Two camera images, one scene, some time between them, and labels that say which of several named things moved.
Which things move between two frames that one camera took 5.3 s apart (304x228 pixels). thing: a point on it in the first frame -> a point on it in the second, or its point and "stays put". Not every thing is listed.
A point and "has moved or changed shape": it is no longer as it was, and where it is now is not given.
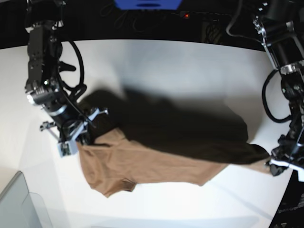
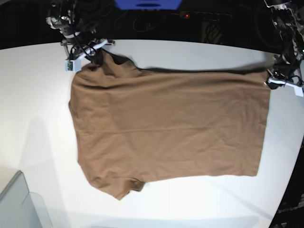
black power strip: [204, 17] stays put
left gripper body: [73, 131] -> [76, 49]
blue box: [148, 4] stays put
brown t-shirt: [145, 140] has moved or changed shape
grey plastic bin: [20, 208] stays put
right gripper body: [281, 158] -> [277, 79]
